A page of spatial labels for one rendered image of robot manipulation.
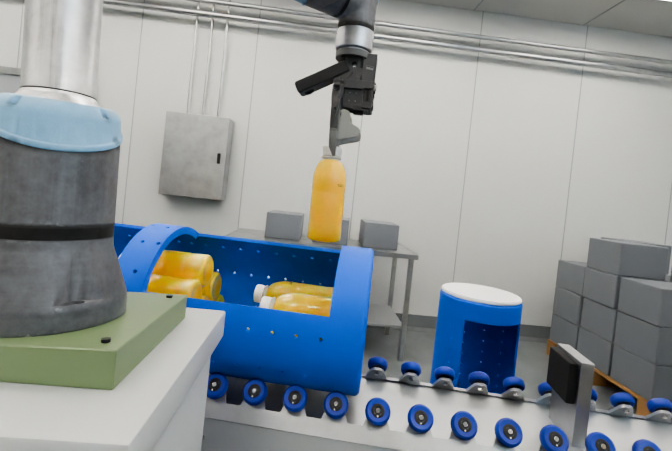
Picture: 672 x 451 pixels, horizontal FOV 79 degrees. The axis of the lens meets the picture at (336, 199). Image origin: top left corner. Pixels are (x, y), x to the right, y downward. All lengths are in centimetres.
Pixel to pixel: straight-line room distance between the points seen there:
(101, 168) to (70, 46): 21
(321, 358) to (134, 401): 40
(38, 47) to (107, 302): 33
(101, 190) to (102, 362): 17
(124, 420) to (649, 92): 556
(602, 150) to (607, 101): 53
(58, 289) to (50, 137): 14
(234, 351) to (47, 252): 41
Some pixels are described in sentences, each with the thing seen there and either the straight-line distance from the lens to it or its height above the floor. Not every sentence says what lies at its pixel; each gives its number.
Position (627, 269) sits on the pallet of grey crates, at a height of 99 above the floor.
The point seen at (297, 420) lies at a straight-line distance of 83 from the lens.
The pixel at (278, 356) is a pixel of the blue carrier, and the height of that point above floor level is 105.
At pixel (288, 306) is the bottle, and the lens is 79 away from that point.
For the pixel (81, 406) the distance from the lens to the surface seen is 42.
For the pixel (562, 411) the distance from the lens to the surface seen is 98.
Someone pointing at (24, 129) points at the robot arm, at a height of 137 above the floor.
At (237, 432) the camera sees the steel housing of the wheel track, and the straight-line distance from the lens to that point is 86.
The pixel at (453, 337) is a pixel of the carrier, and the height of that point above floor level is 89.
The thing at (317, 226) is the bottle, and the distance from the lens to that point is 81.
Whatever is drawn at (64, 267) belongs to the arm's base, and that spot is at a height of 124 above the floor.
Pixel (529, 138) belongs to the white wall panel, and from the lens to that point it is 482.
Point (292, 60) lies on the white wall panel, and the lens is 441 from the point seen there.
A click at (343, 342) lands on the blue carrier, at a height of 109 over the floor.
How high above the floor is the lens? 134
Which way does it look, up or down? 1 degrees down
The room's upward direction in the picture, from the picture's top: 6 degrees clockwise
